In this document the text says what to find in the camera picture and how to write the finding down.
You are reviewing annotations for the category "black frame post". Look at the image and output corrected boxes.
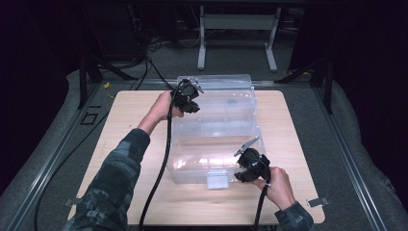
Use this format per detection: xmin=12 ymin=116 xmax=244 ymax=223
xmin=78 ymin=57 xmax=104 ymax=110
xmin=276 ymin=57 xmax=335 ymax=114

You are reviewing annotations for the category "black floor cable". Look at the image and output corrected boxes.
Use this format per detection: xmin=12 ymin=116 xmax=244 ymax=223
xmin=34 ymin=110 xmax=111 ymax=231

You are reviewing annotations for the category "person's right hand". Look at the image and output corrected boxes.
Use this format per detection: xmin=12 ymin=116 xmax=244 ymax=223
xmin=250 ymin=166 xmax=296 ymax=212

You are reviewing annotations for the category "yellow tag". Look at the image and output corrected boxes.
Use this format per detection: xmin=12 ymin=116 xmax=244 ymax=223
xmin=103 ymin=82 xmax=116 ymax=99

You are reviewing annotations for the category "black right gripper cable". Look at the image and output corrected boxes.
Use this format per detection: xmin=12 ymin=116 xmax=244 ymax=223
xmin=252 ymin=158 xmax=272 ymax=231

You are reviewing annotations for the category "bundle of black cables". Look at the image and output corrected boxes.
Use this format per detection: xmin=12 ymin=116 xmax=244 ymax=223
xmin=95 ymin=3 xmax=181 ymax=91

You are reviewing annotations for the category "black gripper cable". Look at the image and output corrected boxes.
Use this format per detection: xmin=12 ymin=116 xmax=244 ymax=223
xmin=252 ymin=158 xmax=272 ymax=231
xmin=138 ymin=79 xmax=189 ymax=231

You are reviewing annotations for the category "grey metal stand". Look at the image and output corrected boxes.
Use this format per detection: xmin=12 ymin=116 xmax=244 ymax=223
xmin=196 ymin=5 xmax=282 ymax=72

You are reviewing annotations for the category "clear plastic tiered storage box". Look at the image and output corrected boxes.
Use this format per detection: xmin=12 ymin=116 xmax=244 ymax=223
xmin=166 ymin=73 xmax=268 ymax=191

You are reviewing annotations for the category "aluminium rail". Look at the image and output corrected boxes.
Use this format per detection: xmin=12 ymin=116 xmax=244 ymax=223
xmin=312 ymin=86 xmax=389 ymax=231
xmin=5 ymin=82 xmax=101 ymax=231

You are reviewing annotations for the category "person's left hand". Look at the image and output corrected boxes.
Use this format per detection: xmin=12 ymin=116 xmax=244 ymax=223
xmin=138 ymin=90 xmax=186 ymax=137

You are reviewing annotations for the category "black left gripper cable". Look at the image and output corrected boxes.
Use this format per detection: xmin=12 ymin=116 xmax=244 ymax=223
xmin=138 ymin=79 xmax=189 ymax=231

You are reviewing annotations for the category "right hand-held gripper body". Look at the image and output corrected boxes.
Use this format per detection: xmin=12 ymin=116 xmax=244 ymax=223
xmin=233 ymin=136 xmax=272 ymax=183

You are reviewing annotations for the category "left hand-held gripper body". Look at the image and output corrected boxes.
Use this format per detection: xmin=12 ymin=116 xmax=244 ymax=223
xmin=171 ymin=78 xmax=205 ymax=110

